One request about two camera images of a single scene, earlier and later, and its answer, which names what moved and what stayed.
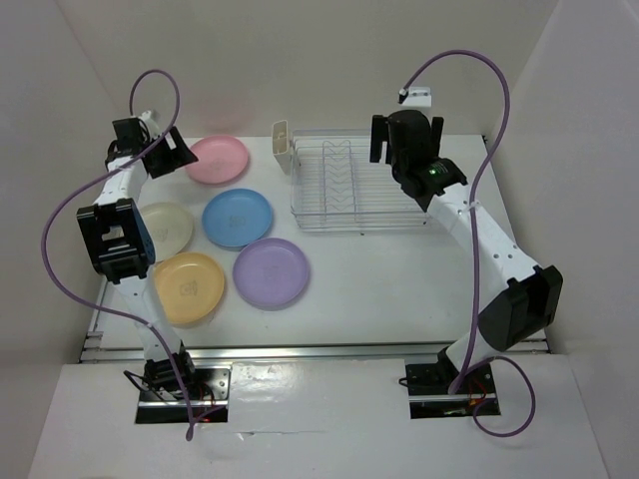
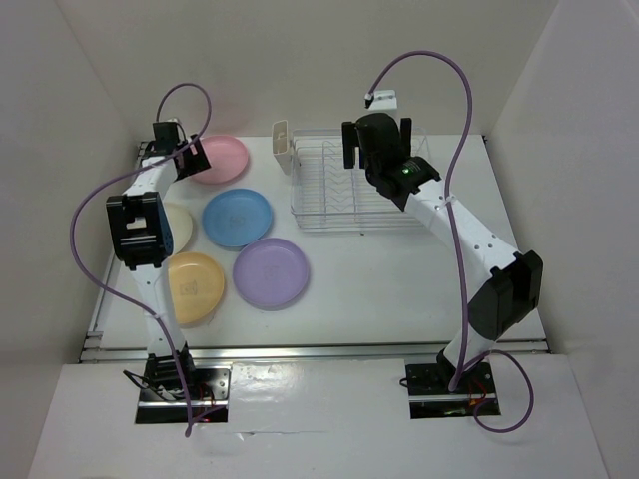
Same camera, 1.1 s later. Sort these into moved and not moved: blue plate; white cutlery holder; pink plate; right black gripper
Moved: right black gripper
Not moved: blue plate; white cutlery holder; pink plate
